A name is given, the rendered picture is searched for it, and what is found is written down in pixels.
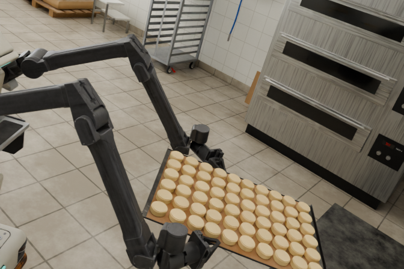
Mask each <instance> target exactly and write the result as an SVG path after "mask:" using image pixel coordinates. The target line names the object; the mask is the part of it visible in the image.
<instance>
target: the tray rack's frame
mask: <svg viewBox="0 0 404 269"><path fill-rule="evenodd" d="M152 1H154V0H151V1H150V7H149V11H148V16H147V22H146V26H145V31H144V37H143V41H142V45H143V46H144V47H145V45H144V42H146V38H145V36H146V35H147V33H148V32H147V31H146V30H147V29H148V27H149V25H148V22H150V18H149V15H152V11H151V8H153V4H152ZM167 2H168V0H166V1H165V6H164V11H163V15H162V20H161V25H160V28H159V33H158V39H157V42H156V47H155V48H150V49H146V50H147V51H148V53H149V55H150V56H151V57H152V58H154V59H156V60H158V61H159V62H161V63H163V64H165V65H167V66H170V70H169V71H172V69H171V67H173V65H174V64H181V63H185V62H193V63H192V67H194V65H195V62H196V60H197V59H196V58H195V57H194V56H192V55H190V54H185V55H177V56H171V54H174V53H183V52H184V51H182V50H180V49H174V50H173V48H174V47H173V46H174V41H175V38H176V34H177V28H178V25H179V21H180V16H181V13H182V8H183V3H184V0H181V1H180V6H179V10H178V13H177V19H176V24H175V27H174V31H173V36H172V39H171V44H170V46H167V47H158V43H159V37H160V34H161V29H162V24H163V21H164V15H165V10H166V7H167ZM168 49H169V50H168ZM167 56H168V57H167Z"/></svg>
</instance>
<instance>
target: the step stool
mask: <svg viewBox="0 0 404 269"><path fill-rule="evenodd" d="M101 1H102V2H104V3H106V9H101V10H95V6H96V0H94V2H93V10H92V16H91V24H93V19H94V12H95V11H98V12H104V13H105V17H104V21H103V29H102V32H105V25H106V20H112V24H113V25H114V23H115V20H125V21H127V25H126V32H125V33H126V34H127V32H128V28H129V22H130V18H128V17H126V16H125V15H123V14H121V13H120V12H118V11H117V10H109V9H108V6H109V4H112V5H124V3H122V2H121V1H119V0H101ZM107 15H109V16H111V17H112V18H109V17H107Z"/></svg>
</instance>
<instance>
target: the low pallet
mask: <svg viewBox="0 0 404 269"><path fill-rule="evenodd" d="M32 6H33V7H35V8H48V9H49V16H51V17H91V16H92V10H93V9H57V8H55V7H53V6H51V5H49V4H47V3H45V2H44V1H43V0H32ZM96 14H100V12H98V11H95V12H94V17H95V16H96Z"/></svg>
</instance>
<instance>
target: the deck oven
mask: <svg viewBox="0 0 404 269"><path fill-rule="evenodd" d="M244 121H245V122H247V123H248V125H247V127H246V130H245V132H246V133H248V134H249V135H251V136H253V137H254V138H256V139H258V140H259V141H261V142H263V143H264V144H266V145H268V146H269V147H271V148H273V149H274V150H276V151H278V152H279V153H281V154H283V155H284V156H286V157H288V158H289V159H291V160H293V161H294V162H296V163H298V164H299V165H301V166H303V167H304V168H306V169H308V170H309V171H311V172H312V173H314V174H316V175H318V176H319V177H321V178H323V179H324V180H326V181H327V182H329V183H331V184H333V185H334V186H336V187H338V188H339V189H341V190H342V191H344V192H346V193H348V194H349V195H351V196H353V197H354V198H356V199H358V200H359V201H361V202H363V203H364V204H366V205H368V206H369V207H371V208H373V209H374V210H376V209H377V207H378V206H379V205H380V204H381V202H383V203H386V202H387V200H388V199H389V198H390V196H391V195H392V194H393V192H394V191H395V189H396V188H397V187H398V185H399V184H400V183H401V181H402V180H403V179H404V0H286V1H285V4H284V7H283V10H282V12H281V16H280V19H279V21H278V24H277V27H276V30H275V33H274V36H273V38H272V41H271V45H270V47H269V50H268V53H267V55H266V59H265V61H264V64H263V67H262V70H261V72H260V76H259V79H258V81H257V85H256V87H255V90H254V93H253V95H252V98H251V101H250V104H249V107H248V110H247V112H246V115H245V119H244Z"/></svg>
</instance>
